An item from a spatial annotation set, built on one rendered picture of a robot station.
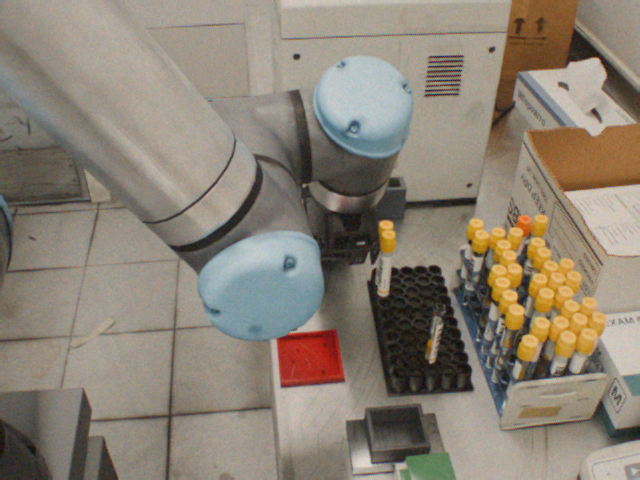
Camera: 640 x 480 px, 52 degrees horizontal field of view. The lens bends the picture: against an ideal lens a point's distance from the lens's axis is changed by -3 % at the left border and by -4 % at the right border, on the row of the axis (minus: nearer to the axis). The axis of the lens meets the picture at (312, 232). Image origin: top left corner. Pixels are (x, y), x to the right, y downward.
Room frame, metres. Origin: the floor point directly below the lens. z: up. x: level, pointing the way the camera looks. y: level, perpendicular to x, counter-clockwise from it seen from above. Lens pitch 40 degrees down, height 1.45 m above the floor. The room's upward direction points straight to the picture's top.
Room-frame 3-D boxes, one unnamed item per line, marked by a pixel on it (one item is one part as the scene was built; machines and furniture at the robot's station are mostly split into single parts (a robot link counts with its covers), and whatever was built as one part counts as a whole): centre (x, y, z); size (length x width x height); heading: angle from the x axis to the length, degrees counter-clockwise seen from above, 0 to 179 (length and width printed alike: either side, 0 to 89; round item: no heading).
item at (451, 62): (0.88, -0.09, 1.03); 0.31 x 0.27 x 0.30; 6
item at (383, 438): (0.37, -0.08, 0.89); 0.09 x 0.05 x 0.04; 95
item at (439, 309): (0.46, -0.12, 0.93); 0.01 x 0.01 x 0.10; 3
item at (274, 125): (0.44, 0.06, 1.16); 0.11 x 0.11 x 0.08; 11
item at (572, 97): (0.96, -0.43, 0.94); 0.22 x 0.12 x 0.13; 10
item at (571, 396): (0.49, -0.23, 0.91); 0.20 x 0.10 x 0.07; 6
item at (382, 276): (0.52, -0.12, 0.93); 0.17 x 0.09 x 0.11; 4
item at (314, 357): (0.48, 0.00, 0.88); 0.07 x 0.07 x 0.01; 6
